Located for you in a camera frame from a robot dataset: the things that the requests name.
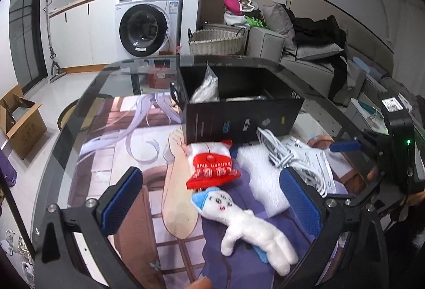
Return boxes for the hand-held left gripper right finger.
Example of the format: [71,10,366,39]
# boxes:
[279,167,389,289]

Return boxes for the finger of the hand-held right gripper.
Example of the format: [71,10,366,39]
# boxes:
[329,140,377,157]
[351,174,382,206]

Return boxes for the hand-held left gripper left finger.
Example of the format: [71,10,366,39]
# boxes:
[33,166,144,289]

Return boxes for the black printed leaflet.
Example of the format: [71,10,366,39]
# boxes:
[297,147,337,194]

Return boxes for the white bubble wrap bag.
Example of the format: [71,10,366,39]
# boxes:
[236,145,293,218]

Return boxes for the white paper leaflet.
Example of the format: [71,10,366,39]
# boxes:
[282,136,314,160]

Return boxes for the white cable bundle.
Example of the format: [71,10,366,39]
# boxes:
[256,127,329,198]

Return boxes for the white plush cat toy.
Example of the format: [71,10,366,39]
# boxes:
[191,187,299,276]

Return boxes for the red and white packet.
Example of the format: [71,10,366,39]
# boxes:
[186,140,242,191]

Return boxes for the black cardboard box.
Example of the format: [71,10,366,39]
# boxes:
[170,64,305,146]

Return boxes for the person's right hand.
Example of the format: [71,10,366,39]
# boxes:
[368,168,425,208]

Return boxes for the person's left hand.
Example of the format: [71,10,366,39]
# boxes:
[186,277,213,289]

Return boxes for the printed desk mat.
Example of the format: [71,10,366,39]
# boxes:
[66,92,352,289]

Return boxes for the light blue roll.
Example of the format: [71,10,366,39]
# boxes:
[352,57,369,72]

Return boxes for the grey flat pillow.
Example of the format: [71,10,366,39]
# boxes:
[295,42,344,61]

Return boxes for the round dark stool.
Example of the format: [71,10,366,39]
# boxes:
[57,99,80,130]

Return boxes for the brown cardboard box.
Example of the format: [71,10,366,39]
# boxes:
[0,84,48,160]

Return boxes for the purple bag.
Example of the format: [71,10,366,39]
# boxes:
[0,150,17,188]

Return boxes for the patterned slippers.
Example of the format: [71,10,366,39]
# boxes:
[0,229,34,289]

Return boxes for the black jacket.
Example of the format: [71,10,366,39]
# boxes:
[284,7,349,100]

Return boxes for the grey sofa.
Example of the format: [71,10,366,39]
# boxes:
[247,27,369,107]

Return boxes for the red box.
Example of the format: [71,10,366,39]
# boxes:
[146,58,176,89]

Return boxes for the grey upright pillow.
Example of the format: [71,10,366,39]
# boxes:
[262,4,296,54]

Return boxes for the striped plastic bag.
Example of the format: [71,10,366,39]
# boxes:
[189,63,220,104]

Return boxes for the grey mop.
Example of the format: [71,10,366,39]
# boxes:
[45,0,67,83]

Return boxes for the wicker basket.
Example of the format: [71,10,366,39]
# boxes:
[188,28,246,56]

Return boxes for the white kitchen cabinet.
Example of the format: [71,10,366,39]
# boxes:
[48,0,120,72]

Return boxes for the colourful clothes pile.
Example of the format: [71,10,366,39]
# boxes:
[223,0,266,27]

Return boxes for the dark glass door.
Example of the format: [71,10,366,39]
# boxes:
[8,0,49,90]

